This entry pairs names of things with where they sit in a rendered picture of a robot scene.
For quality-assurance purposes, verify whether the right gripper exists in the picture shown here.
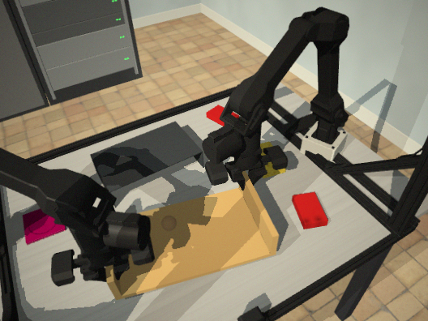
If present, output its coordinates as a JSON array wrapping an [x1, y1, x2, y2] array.
[[205, 144, 288, 190]]

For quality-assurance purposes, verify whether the yellow sponge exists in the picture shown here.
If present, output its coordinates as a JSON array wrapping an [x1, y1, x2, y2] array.
[[260, 142, 286, 178]]

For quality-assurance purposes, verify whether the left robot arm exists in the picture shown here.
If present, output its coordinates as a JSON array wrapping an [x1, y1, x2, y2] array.
[[0, 148, 151, 250]]

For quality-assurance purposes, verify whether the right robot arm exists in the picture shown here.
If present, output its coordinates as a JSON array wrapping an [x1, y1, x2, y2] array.
[[202, 7, 349, 165]]

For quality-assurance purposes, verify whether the brown ball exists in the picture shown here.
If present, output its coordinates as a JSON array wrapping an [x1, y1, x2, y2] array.
[[161, 216, 177, 231]]

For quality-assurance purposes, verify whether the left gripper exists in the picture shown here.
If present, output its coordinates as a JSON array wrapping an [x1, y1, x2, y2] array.
[[51, 238, 155, 287]]

